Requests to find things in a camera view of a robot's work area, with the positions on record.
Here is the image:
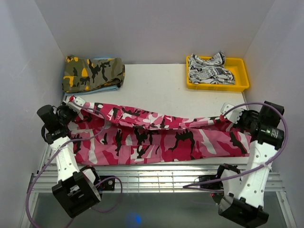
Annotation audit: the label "pink camouflage trousers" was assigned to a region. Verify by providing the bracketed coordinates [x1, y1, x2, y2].
[68, 103, 251, 165]

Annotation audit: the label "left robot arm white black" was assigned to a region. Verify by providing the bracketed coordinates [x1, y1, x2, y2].
[37, 105, 102, 218]

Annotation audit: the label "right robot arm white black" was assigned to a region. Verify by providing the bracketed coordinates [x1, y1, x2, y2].
[214, 101, 285, 228]

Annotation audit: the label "green camouflage folded trousers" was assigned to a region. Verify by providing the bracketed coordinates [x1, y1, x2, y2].
[62, 55, 125, 93]

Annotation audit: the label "white black newsprint trousers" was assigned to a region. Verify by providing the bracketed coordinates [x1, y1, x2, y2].
[188, 51, 236, 85]

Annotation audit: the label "yellow plastic tray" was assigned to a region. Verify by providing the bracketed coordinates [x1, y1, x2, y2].
[186, 56, 250, 92]

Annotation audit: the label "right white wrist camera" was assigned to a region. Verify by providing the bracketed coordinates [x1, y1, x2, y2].
[220, 103, 245, 124]

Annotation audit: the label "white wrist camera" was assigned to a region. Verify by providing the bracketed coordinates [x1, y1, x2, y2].
[220, 103, 245, 124]
[66, 95, 86, 113]

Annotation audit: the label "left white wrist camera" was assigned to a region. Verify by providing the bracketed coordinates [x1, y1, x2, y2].
[66, 95, 86, 113]

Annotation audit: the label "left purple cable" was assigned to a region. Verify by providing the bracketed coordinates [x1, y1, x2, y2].
[25, 96, 123, 228]

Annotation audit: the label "purple cable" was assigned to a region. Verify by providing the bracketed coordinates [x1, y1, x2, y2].
[182, 102, 289, 192]
[25, 96, 123, 228]

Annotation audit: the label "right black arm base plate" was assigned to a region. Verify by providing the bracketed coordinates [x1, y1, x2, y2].
[199, 175, 224, 190]

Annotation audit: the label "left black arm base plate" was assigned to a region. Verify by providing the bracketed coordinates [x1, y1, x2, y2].
[97, 176, 115, 191]

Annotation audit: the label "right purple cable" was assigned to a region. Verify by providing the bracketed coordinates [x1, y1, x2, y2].
[182, 102, 289, 192]

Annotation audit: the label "aluminium frame rail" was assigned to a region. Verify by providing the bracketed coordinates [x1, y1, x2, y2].
[32, 163, 285, 193]

